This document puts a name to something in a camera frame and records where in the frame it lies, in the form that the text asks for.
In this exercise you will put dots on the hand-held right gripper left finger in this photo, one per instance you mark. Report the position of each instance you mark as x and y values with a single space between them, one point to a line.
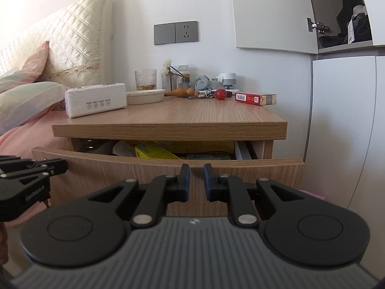
186 182

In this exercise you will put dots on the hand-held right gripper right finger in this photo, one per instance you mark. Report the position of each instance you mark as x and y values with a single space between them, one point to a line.
207 183

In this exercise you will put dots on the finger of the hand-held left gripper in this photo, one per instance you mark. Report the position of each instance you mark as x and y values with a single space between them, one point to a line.
15 160
51 167

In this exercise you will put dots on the yellow box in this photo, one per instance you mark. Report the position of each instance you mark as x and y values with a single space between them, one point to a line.
153 152

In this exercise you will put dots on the wooden drawer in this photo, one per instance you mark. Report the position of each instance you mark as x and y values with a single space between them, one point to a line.
120 171

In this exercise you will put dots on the pink duvet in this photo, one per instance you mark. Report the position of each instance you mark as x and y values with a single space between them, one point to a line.
30 138

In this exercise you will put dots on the white book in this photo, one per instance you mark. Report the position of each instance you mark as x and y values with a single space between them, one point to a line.
245 150

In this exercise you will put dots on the pastel striped pillow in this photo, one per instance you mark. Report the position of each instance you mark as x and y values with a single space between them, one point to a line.
30 102

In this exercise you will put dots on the wooden nightstand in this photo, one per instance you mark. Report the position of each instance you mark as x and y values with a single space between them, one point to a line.
180 114

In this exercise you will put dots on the white crumpled paper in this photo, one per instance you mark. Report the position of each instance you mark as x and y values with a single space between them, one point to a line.
123 149

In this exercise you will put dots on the white tissue pack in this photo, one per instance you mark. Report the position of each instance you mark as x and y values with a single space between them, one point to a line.
96 101

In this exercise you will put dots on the bunch of keys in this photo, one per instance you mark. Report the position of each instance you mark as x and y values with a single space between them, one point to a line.
202 95

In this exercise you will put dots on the red ball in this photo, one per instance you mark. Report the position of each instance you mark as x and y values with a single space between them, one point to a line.
220 94

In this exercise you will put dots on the orange gourd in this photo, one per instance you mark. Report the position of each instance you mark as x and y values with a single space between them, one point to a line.
180 92

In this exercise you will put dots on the beige bowl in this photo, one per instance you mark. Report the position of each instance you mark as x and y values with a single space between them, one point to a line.
146 97

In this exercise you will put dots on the pink pillow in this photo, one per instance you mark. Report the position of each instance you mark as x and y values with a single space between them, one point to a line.
30 66

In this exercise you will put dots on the red cigarette box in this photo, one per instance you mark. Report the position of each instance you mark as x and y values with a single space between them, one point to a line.
254 99

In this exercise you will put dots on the grey cloth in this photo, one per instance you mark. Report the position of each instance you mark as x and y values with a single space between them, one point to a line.
203 82

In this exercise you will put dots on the white pill bottle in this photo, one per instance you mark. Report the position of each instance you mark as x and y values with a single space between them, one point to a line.
183 76

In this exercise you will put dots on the white charger plug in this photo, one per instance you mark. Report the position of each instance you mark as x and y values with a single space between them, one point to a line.
225 79

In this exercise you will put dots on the clear glass cup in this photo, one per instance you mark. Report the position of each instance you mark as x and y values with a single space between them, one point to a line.
146 79

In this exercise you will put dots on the white artificial flower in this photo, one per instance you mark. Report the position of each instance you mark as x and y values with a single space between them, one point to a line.
166 66

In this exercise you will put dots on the cream quilted headboard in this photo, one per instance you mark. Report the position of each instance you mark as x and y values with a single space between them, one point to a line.
78 36

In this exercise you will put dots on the white lower cabinet doors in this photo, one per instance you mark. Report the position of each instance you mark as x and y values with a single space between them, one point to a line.
343 126

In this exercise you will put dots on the open white wardrobe door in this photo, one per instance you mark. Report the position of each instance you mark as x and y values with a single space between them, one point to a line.
270 12

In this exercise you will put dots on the metal door hinge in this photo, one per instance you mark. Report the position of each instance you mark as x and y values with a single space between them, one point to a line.
318 25

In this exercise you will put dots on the black bag with white label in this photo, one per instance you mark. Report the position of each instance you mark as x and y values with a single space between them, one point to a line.
359 28

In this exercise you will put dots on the dark clothes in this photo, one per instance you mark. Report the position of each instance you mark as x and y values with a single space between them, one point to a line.
349 3

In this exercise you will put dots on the grey wall socket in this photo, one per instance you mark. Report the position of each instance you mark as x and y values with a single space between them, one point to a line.
186 31

